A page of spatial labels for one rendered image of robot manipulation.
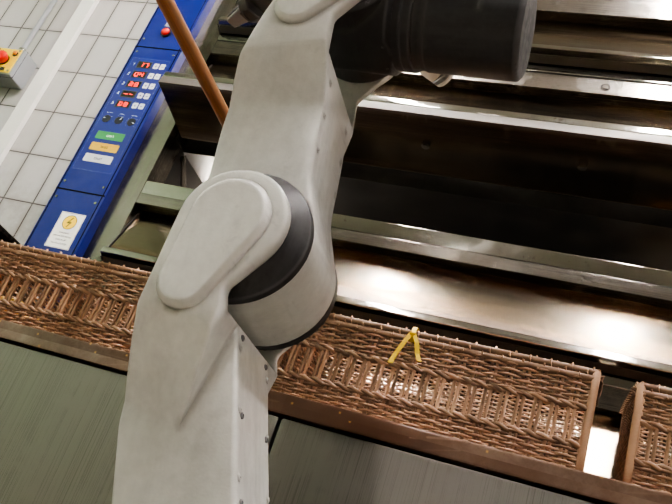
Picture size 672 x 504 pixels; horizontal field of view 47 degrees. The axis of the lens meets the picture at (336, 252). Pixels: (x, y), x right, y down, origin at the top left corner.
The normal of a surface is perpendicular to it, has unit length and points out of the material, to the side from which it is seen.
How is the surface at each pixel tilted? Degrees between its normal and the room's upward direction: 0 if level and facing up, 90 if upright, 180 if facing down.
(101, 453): 90
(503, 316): 70
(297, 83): 114
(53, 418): 90
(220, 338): 99
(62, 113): 90
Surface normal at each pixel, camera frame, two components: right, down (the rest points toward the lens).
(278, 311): 0.35, 0.78
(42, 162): -0.21, -0.49
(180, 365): -0.37, -0.09
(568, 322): -0.09, -0.75
